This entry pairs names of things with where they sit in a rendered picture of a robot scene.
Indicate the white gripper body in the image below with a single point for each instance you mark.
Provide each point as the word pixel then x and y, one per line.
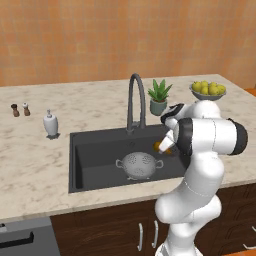
pixel 167 141

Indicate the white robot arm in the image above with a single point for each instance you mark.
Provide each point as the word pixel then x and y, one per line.
pixel 203 173

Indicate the yellow orange pear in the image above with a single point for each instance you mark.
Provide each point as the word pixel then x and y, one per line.
pixel 156 146

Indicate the grey metal colander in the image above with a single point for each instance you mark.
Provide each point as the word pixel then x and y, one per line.
pixel 139 165

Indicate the dark grey arched faucet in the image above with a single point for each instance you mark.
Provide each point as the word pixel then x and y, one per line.
pixel 136 80

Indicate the dark grey sink basin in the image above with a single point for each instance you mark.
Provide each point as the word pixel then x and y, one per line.
pixel 100 160

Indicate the green plant in grey pot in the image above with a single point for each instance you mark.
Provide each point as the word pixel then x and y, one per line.
pixel 158 96

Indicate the grey fruit bowl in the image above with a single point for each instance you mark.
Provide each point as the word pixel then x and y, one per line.
pixel 207 96

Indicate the yellow green fruit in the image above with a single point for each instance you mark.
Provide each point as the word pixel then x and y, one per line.
pixel 204 84
pixel 221 88
pixel 196 86
pixel 213 90

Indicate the dark wood cupboard door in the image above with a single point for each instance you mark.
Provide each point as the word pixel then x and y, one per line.
pixel 151 213
pixel 100 230

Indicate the dark wood drawer front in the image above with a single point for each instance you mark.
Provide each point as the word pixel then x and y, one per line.
pixel 223 241
pixel 238 206

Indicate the white soap dispenser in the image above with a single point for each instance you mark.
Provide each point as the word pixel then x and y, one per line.
pixel 50 125

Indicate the white-topped salt shaker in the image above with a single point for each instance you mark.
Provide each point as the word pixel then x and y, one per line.
pixel 26 109

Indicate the brown pepper shaker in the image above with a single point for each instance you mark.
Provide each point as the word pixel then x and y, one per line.
pixel 15 110

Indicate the grey dishwasher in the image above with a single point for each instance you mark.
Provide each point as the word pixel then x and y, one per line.
pixel 30 241

